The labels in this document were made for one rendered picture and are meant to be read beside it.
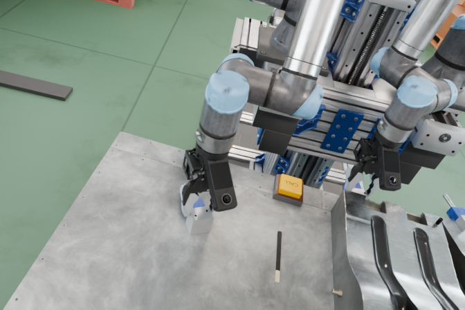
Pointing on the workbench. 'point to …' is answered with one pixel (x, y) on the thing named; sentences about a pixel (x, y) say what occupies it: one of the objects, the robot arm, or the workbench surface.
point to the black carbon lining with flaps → (379, 243)
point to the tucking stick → (278, 257)
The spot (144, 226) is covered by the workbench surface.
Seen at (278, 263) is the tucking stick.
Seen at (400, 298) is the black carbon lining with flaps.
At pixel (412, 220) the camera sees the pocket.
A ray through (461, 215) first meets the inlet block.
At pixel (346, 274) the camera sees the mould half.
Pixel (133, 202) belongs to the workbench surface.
